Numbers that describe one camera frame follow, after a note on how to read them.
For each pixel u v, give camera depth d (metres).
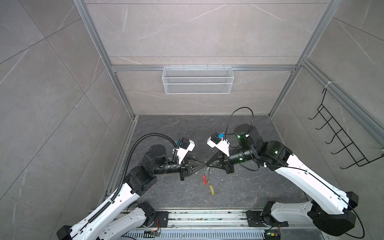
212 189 0.68
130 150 1.00
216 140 0.50
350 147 0.63
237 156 0.50
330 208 0.39
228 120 1.19
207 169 0.57
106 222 0.42
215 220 0.75
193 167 0.56
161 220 0.73
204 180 0.58
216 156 0.54
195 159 0.56
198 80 1.01
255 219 0.73
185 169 0.50
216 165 0.56
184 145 0.50
